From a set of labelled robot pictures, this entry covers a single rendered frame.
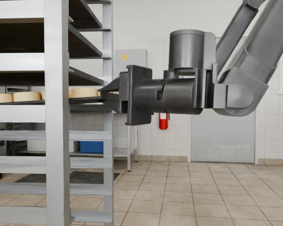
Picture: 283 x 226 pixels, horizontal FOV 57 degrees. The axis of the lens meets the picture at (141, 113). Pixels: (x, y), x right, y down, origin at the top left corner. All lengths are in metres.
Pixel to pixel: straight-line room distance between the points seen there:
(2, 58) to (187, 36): 0.32
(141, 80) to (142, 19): 4.20
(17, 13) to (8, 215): 0.35
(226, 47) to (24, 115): 0.64
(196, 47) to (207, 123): 4.05
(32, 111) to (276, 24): 0.41
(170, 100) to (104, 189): 0.58
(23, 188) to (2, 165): 0.49
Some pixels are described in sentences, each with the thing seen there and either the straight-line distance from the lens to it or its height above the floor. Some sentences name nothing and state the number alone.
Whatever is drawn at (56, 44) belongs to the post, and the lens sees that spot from 0.45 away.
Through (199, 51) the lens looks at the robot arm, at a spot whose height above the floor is 1.06.
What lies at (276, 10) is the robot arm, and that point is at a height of 1.12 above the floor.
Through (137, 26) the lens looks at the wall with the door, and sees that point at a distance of 4.61.
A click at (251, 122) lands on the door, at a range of 4.56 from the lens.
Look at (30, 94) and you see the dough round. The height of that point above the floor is 1.00.
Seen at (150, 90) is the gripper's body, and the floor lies 1.00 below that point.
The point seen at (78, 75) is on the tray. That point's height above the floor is 1.04.
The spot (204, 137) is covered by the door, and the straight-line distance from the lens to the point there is 4.46.
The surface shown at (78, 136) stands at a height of 0.87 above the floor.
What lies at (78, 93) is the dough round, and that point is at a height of 1.00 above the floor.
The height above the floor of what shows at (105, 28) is 1.22.
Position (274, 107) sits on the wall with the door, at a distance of 4.62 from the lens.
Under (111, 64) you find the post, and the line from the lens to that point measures 0.89.
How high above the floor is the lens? 0.98
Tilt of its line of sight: 2 degrees down
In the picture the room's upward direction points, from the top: straight up
